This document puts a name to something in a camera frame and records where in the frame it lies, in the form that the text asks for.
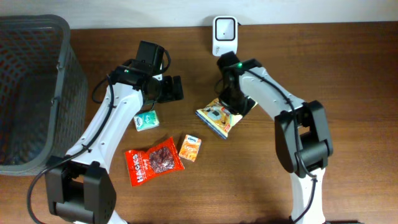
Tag orange tissue pack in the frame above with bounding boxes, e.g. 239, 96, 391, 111
178, 134, 202, 162

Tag red Hacks candy bag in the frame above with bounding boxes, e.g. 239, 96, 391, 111
124, 137, 185, 187

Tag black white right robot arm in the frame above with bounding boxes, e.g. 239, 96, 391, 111
217, 52, 333, 223

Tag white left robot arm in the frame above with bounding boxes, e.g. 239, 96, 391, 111
41, 41, 183, 223

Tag white barcode scanner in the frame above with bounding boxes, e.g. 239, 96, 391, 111
212, 16, 238, 57

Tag grey plastic mesh basket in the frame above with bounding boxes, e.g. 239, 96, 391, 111
1, 15, 88, 176

